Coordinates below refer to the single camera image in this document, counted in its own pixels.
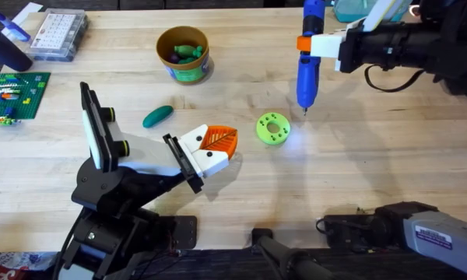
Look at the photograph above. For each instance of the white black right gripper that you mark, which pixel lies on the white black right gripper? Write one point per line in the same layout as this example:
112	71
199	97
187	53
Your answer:
393	46

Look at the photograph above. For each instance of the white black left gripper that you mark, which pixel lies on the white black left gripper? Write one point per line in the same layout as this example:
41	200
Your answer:
152	155

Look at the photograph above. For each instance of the blue electric screwdriver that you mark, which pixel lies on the blue electric screwdriver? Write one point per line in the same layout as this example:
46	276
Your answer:
307	78

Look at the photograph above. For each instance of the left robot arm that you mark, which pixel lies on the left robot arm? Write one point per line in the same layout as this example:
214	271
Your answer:
113	241

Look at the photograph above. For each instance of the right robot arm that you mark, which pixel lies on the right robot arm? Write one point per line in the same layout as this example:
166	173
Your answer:
443	237

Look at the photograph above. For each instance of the teal box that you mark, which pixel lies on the teal box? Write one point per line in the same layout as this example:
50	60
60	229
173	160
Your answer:
350	9

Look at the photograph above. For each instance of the green cucumber toy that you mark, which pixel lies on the green cucumber toy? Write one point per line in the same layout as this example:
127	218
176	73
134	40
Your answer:
157	116

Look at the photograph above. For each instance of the green disc with holes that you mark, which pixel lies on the green disc with holes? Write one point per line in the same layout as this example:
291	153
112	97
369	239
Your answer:
264	130

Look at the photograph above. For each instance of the right wrist upright plate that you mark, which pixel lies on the right wrist upright plate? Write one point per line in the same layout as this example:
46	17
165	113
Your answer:
385	13

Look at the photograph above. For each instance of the wrist upright plate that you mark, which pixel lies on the wrist upright plate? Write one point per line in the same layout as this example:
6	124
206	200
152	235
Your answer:
97	132
385	13

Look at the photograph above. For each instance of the brown tub with toys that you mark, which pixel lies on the brown tub with toys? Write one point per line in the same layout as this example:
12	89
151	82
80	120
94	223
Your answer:
187	72

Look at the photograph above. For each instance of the left wrist upright plate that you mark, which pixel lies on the left wrist upright plate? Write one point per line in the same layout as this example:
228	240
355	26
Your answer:
97	132

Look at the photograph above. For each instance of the clear plastic parts box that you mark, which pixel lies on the clear plastic parts box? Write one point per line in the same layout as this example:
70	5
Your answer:
58	33

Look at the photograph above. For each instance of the green board with toy blocks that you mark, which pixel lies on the green board with toy blocks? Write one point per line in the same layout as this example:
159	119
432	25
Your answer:
27	89

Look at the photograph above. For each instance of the dark blue cylinder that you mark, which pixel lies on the dark blue cylinder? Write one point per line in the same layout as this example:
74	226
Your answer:
8	52

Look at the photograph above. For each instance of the red white printed bag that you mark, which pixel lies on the red white printed bag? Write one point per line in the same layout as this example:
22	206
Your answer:
15	264

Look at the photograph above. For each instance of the white paper sheet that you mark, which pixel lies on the white paper sheet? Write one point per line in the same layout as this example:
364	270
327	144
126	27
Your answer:
29	9

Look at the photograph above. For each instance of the blue pen tool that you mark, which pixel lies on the blue pen tool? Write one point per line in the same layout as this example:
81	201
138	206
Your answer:
11	27

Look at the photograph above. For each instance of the black rail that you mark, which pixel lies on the black rail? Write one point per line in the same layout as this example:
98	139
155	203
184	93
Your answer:
218	266

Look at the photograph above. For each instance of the black mount pole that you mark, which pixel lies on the black mount pole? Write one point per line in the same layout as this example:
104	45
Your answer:
288	256

